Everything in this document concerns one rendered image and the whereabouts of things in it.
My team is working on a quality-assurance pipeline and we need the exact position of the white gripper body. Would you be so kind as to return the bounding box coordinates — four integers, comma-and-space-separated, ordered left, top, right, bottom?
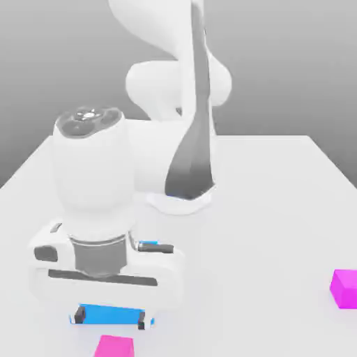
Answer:
27, 249, 186, 311

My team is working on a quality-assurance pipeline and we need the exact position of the small magenta cube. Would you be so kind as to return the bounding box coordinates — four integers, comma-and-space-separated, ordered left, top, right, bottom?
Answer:
329, 268, 357, 310

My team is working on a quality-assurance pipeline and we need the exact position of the small blue cube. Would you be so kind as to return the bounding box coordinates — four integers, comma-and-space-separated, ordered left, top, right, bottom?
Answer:
79, 303, 146, 326

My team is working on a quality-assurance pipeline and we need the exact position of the small pink cube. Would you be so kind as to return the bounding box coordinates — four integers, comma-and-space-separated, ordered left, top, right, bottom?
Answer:
93, 334, 135, 357

